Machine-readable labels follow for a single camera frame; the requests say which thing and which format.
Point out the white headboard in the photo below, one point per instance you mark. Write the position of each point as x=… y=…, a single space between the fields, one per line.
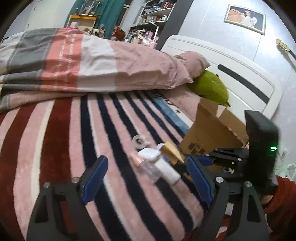
x=250 y=87

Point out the white tube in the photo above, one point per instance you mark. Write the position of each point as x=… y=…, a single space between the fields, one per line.
x=170 y=175

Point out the dark bookshelf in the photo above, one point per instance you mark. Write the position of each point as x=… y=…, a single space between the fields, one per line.
x=157 y=21

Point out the pink striped pillow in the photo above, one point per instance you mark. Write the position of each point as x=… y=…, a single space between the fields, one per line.
x=194 y=63

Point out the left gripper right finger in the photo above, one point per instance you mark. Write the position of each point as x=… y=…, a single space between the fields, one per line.
x=247 y=220

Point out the white earbuds case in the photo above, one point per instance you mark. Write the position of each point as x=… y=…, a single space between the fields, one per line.
x=149 y=154

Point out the folded striped duvet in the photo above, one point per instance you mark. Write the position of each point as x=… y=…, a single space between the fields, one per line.
x=47 y=63

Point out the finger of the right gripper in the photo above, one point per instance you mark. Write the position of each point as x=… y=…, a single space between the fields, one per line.
x=205 y=161

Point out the yellow shelf unit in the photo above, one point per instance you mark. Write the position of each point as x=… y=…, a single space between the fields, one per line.
x=81 y=22

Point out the clear bottle pink cap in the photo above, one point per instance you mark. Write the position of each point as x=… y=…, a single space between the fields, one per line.
x=147 y=167

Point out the striped plush blanket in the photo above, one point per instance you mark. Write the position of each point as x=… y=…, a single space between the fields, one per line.
x=56 y=140

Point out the brown cardboard box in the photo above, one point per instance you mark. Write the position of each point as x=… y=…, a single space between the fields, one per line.
x=214 y=127

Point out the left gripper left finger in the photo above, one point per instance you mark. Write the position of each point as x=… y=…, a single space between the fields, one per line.
x=60 y=210

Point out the framed photo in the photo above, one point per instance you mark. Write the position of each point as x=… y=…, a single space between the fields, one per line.
x=246 y=18

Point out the teal curtain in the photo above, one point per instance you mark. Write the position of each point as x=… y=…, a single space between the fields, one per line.
x=108 y=11

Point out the green plush toy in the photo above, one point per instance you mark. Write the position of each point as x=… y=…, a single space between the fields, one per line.
x=208 y=85

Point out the guitar headstock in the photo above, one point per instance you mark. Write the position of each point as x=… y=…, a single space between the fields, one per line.
x=285 y=47

